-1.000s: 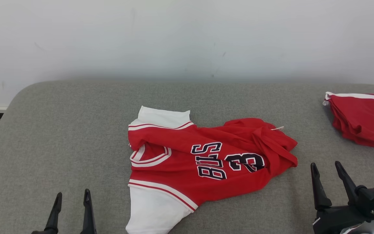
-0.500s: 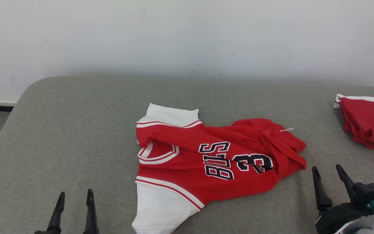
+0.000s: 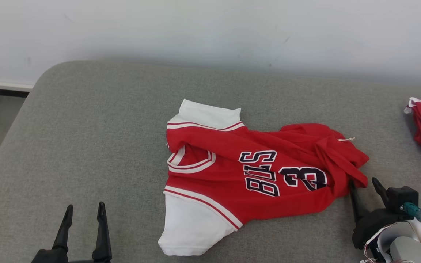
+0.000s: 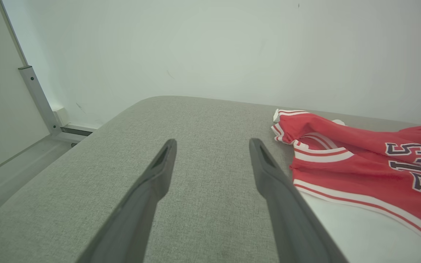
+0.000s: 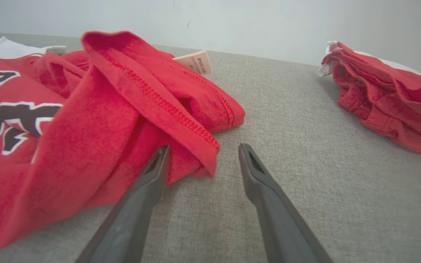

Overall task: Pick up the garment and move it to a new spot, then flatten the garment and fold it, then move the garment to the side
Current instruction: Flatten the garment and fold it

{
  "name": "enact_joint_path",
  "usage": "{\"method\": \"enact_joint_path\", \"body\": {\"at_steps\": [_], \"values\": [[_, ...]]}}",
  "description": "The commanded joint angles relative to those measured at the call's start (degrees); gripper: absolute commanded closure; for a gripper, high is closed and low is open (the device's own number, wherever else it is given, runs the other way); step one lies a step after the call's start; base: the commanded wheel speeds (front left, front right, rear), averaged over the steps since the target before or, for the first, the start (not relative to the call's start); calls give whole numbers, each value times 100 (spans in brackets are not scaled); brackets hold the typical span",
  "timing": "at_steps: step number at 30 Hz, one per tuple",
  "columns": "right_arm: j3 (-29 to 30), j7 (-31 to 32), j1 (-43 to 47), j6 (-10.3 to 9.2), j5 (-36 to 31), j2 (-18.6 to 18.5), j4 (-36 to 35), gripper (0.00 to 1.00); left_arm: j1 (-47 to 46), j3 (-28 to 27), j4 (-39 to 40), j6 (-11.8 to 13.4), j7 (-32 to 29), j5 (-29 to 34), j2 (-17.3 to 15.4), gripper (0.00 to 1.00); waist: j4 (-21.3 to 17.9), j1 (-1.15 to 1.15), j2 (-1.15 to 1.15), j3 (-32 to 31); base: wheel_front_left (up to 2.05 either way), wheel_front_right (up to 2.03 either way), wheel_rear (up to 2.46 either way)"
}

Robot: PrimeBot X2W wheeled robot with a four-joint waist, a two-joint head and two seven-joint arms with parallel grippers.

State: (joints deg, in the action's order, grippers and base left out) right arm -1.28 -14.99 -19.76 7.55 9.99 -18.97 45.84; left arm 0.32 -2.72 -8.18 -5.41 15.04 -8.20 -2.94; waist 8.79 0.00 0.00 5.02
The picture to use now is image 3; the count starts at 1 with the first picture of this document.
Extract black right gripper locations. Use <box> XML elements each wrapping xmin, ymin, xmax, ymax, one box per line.
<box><xmin>348</xmin><ymin>177</ymin><xmax>414</xmax><ymax>250</ymax></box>

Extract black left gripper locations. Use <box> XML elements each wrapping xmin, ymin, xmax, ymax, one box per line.
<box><xmin>31</xmin><ymin>201</ymin><xmax>113</xmax><ymax>263</ymax></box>

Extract red white basketball jersey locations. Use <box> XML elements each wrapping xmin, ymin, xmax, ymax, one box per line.
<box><xmin>158</xmin><ymin>98</ymin><xmax>370</xmax><ymax>256</ymax></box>

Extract black and white baseboard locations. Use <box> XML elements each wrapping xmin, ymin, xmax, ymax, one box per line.
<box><xmin>0</xmin><ymin>77</ymin><xmax>35</xmax><ymax>98</ymax></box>

